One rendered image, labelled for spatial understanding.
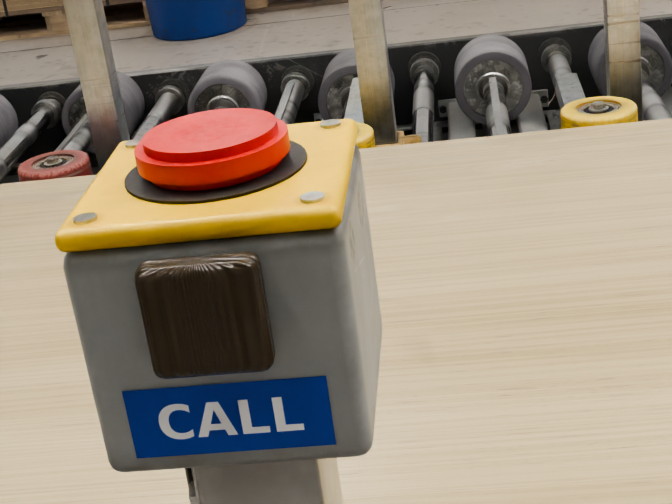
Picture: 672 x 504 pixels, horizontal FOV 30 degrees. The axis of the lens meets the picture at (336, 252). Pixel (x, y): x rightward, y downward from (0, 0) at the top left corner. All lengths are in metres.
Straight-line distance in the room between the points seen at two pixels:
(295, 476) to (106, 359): 0.07
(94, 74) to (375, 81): 0.32
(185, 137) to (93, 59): 1.16
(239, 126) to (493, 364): 0.57
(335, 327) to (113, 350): 0.06
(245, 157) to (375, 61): 1.12
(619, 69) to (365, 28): 0.29
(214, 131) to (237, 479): 0.10
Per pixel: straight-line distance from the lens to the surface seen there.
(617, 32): 1.43
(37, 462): 0.86
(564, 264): 1.01
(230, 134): 0.32
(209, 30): 5.98
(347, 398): 0.31
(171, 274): 0.29
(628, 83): 1.45
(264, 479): 0.35
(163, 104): 1.93
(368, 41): 1.42
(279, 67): 1.99
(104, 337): 0.32
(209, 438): 0.32
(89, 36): 1.47
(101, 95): 1.49
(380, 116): 1.45
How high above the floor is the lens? 1.33
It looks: 23 degrees down
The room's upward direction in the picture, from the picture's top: 8 degrees counter-clockwise
